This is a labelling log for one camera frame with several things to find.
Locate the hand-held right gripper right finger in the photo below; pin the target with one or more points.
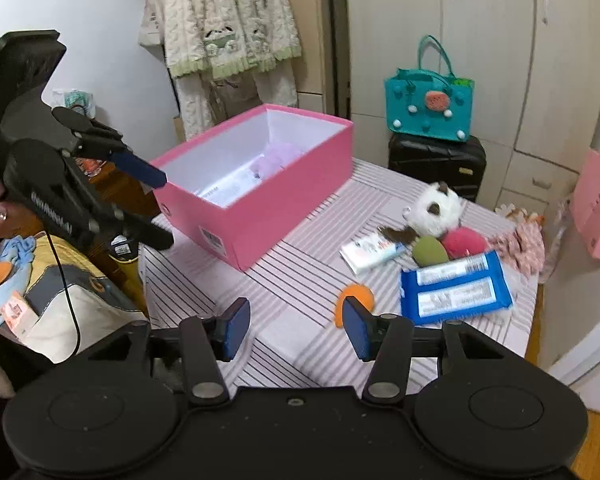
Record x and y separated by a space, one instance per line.
355 329

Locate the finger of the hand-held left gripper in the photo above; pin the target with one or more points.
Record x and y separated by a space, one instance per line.
140 170
145 235

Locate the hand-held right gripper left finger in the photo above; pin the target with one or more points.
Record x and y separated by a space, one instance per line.
237 324

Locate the white tissue packet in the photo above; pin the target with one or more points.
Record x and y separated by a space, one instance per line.
372 254

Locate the pink cardboard box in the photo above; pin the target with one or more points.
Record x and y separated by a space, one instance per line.
260 210

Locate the white cat plush toy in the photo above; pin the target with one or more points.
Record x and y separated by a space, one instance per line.
432 212

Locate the pink fluffy pouch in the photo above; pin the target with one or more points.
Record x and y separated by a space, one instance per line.
465 242

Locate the person's left hand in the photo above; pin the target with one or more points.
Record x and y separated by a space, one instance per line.
5 220

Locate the wooden nightstand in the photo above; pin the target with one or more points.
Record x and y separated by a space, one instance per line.
115 185

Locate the orange sponge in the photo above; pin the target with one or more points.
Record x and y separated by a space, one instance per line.
362 292

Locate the green white tissue pack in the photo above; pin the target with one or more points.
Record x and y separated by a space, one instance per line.
77 100

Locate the yellow grey cartoon pillow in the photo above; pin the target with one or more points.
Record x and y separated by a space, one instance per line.
100 310

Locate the cream knitted trousers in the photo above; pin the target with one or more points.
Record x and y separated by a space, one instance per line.
200 105

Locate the green egg sponge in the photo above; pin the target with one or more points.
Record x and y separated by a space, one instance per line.
429 252

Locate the blue wet wipes packet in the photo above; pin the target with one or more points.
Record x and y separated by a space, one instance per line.
455 290

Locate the purple plush toy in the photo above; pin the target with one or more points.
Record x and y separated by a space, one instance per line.
277 160

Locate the beige canvas bag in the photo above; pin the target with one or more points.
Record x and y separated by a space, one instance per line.
152 20

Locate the pink floral cloth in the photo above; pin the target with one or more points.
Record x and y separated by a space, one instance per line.
517 247

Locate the black suitcase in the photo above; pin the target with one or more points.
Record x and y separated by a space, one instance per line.
435 165

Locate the cream knitted cardigan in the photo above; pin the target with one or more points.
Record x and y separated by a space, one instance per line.
230 5

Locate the colourful gift bag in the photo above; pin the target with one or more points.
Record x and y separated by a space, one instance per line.
520 215

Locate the teal felt tote bag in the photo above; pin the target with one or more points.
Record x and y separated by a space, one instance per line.
427 105

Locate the pink paper bag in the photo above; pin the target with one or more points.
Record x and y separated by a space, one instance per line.
597 205

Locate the beige wardrobe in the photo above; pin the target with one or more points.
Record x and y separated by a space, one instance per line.
505 35

